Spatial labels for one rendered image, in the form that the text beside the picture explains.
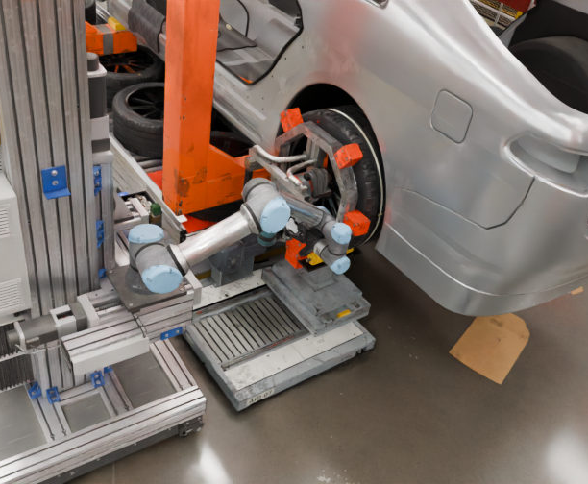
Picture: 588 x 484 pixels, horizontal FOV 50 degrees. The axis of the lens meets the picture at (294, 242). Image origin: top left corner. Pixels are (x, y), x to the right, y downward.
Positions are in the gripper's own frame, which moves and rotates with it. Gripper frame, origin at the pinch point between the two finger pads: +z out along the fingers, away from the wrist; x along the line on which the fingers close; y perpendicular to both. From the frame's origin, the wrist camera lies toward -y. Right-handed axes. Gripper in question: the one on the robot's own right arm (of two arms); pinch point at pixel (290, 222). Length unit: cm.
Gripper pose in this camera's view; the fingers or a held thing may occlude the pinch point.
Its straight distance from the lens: 269.6
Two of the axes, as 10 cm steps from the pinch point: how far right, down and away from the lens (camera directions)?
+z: -5.8, -5.6, 5.9
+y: 1.5, -7.9, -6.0
